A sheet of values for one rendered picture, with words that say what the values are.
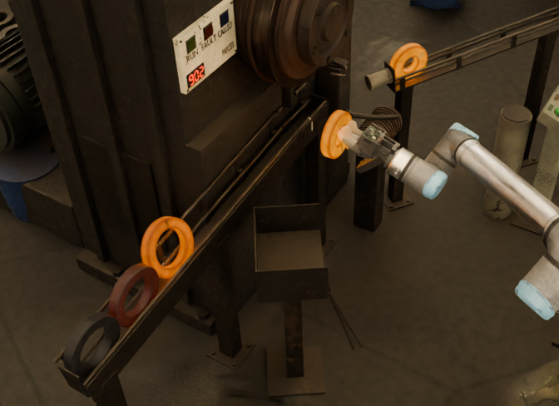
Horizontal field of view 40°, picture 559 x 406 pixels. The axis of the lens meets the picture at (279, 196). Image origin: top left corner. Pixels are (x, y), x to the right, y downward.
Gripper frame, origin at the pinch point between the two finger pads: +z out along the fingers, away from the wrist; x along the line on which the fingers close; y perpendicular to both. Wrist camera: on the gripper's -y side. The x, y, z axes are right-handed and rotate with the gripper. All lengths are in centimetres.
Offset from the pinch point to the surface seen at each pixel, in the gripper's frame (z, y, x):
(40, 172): 108, -93, 21
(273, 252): -5.0, -23.9, 35.7
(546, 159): -62, -32, -79
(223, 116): 32.4, -6.7, 14.9
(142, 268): 18, -15, 71
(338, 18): 17.3, 23.8, -17.3
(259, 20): 32.0, 27.1, 5.8
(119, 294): 18, -16, 81
